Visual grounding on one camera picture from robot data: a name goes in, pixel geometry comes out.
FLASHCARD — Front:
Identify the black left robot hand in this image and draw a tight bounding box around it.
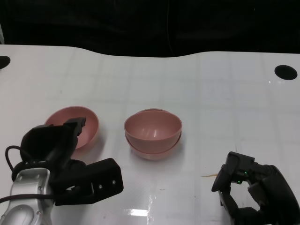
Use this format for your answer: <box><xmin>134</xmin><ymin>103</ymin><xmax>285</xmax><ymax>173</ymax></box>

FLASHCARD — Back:
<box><xmin>20</xmin><ymin>116</ymin><xmax>87</xmax><ymax>169</ymax></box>

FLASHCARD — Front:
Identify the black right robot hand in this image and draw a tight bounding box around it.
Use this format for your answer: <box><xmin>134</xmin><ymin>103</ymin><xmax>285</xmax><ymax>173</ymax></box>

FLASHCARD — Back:
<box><xmin>210</xmin><ymin>151</ymin><xmax>296</xmax><ymax>225</ymax></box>

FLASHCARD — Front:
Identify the pink plastic bowl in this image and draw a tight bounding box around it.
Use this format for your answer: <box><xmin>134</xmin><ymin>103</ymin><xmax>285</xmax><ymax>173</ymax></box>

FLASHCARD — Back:
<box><xmin>125</xmin><ymin>108</ymin><xmax>183</xmax><ymax>161</ymax></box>
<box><xmin>123</xmin><ymin>110</ymin><xmax>183</xmax><ymax>154</ymax></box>
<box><xmin>44</xmin><ymin>105</ymin><xmax>100</xmax><ymax>150</ymax></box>

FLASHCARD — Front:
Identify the black round table grommet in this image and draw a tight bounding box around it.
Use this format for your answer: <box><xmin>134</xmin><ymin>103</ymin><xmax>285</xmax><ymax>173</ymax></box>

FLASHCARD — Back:
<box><xmin>274</xmin><ymin>65</ymin><xmax>298</xmax><ymax>81</ymax></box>
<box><xmin>0</xmin><ymin>55</ymin><xmax>11</xmax><ymax>70</ymax></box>

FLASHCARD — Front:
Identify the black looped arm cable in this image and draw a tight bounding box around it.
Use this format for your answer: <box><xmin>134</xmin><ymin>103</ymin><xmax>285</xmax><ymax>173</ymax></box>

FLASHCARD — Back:
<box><xmin>5</xmin><ymin>145</ymin><xmax>26</xmax><ymax>181</ymax></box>

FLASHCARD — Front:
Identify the dark red arm cable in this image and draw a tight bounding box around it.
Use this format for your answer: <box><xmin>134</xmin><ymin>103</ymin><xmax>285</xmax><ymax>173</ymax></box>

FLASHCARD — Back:
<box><xmin>0</xmin><ymin>193</ymin><xmax>54</xmax><ymax>204</ymax></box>

